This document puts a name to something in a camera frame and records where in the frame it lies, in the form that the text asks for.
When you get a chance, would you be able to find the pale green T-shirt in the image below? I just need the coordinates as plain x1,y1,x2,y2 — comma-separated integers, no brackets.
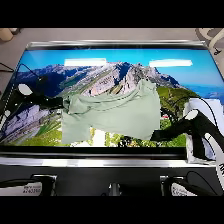
60,78,162,145

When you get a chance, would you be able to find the black cable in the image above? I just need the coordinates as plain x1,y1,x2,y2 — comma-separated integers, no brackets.
185,170,218,196
15,63,44,84

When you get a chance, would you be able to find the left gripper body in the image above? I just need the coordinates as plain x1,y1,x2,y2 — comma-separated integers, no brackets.
49,96,65,110

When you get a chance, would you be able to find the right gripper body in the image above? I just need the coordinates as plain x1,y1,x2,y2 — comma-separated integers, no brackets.
150,128,172,143

